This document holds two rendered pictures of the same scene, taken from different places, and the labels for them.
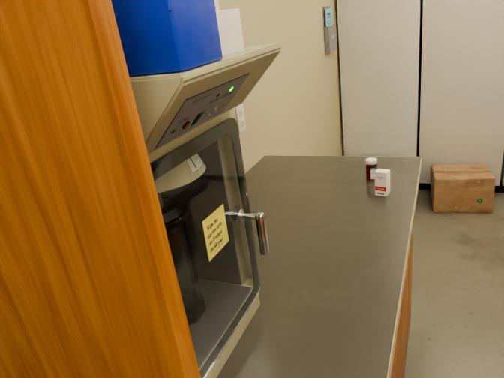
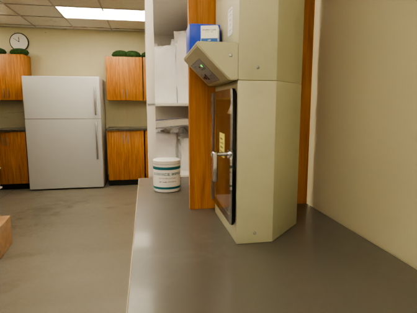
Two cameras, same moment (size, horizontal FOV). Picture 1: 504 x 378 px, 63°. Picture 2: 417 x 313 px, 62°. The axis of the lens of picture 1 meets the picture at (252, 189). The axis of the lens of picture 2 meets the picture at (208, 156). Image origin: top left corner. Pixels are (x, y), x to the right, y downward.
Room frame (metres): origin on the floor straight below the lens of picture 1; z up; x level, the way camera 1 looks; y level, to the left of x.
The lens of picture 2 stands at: (1.52, -0.63, 1.34)
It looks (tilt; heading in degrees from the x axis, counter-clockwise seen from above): 8 degrees down; 143
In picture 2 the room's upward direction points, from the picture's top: straight up
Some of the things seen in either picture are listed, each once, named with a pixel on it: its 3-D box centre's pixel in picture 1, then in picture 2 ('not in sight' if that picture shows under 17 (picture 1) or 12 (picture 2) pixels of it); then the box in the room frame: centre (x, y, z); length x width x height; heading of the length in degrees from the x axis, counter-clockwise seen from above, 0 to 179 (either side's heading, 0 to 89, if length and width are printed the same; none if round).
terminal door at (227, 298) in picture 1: (214, 247); (222, 152); (0.64, 0.08, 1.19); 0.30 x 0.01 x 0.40; 153
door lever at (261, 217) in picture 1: (254, 232); (219, 165); (0.72, 0.01, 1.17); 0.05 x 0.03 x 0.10; 63
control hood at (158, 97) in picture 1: (212, 93); (207, 67); (0.62, 0.04, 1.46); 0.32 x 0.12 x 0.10; 154
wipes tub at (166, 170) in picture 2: not in sight; (166, 174); (0.08, 0.19, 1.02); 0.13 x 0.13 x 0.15
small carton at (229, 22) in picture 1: (218, 33); (210, 37); (0.66, 0.02, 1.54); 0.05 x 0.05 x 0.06; 47
